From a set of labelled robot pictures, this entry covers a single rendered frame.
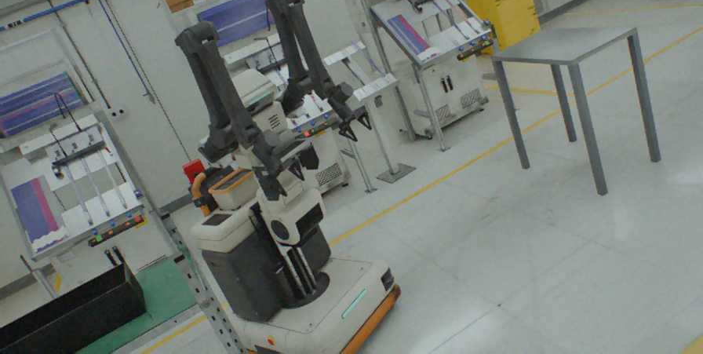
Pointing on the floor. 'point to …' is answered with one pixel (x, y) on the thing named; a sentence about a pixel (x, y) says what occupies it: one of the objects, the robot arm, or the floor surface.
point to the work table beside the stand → (609, 34)
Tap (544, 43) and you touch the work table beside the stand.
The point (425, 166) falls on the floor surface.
